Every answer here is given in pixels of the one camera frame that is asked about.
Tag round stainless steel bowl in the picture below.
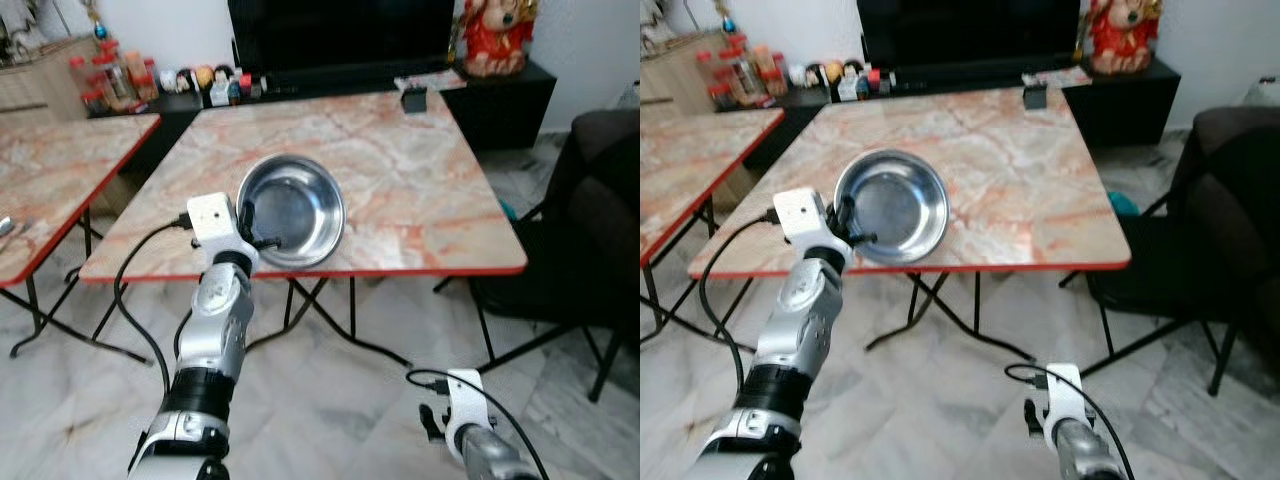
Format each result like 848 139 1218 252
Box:
236 154 347 269
833 150 951 266

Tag marble pattern folding table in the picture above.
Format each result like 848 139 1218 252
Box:
640 107 786 347
0 113 162 359
78 88 529 371
688 88 1132 363

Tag red lid plastic jar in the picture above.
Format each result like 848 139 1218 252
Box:
696 50 720 107
92 48 137 109
128 50 161 101
718 44 762 104
68 56 92 112
752 44 781 97

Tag black television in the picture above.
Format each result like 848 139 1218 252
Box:
228 0 457 76
858 0 1083 72

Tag light wooden cabinet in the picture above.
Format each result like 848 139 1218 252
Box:
0 36 101 123
640 30 731 111

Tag flat printed magazine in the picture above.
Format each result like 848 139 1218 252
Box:
394 70 467 92
1018 67 1093 89

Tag black chair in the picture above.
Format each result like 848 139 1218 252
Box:
468 108 641 403
1060 105 1280 398

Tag black tv cabinet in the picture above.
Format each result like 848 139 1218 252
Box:
88 60 558 183
720 58 1183 176

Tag red gold dog figurine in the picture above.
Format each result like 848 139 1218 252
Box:
1085 0 1164 76
458 0 541 79

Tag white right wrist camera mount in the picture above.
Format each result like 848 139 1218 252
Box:
444 369 498 463
1040 362 1087 451

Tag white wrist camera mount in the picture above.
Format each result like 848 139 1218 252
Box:
187 192 263 273
1040 362 1087 451
772 187 852 269
444 369 498 463

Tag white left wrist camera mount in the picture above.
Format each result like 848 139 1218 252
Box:
187 192 263 273
772 187 852 269

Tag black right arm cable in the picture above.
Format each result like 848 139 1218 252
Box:
406 369 549 480
1004 362 1137 480

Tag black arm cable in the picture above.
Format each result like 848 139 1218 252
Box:
406 369 549 480
113 213 193 393
698 208 781 396
1004 362 1137 480

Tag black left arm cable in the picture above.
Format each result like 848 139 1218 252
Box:
113 213 193 393
698 208 781 396

